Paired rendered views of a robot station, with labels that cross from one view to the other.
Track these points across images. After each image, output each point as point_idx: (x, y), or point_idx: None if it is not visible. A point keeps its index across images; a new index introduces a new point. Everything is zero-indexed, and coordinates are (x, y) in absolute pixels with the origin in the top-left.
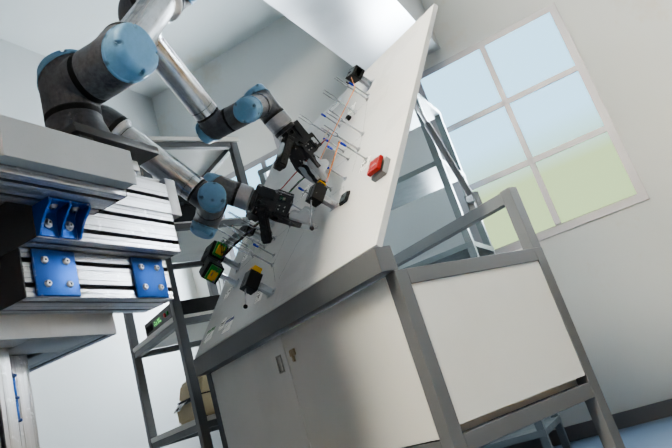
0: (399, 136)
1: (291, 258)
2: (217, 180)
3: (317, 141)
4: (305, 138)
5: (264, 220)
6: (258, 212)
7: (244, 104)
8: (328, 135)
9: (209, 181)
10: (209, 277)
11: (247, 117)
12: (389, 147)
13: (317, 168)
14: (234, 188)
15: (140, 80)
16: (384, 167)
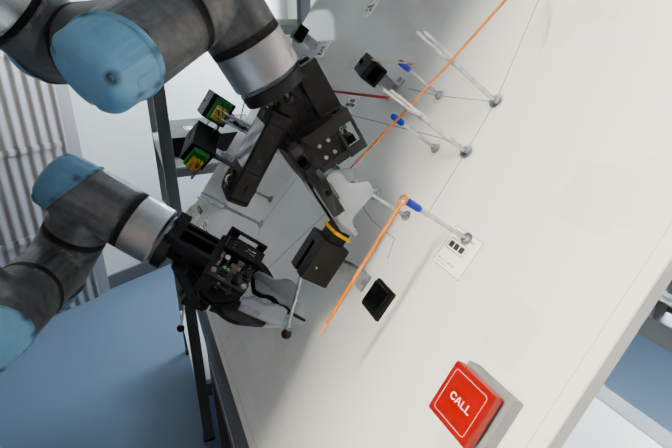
0: (594, 339)
1: (273, 271)
2: (69, 198)
3: None
4: (321, 130)
5: (189, 286)
6: (175, 272)
7: (76, 62)
8: None
9: (49, 197)
10: (188, 167)
11: (99, 103)
12: (540, 326)
13: (333, 216)
14: (111, 227)
15: None
16: (488, 444)
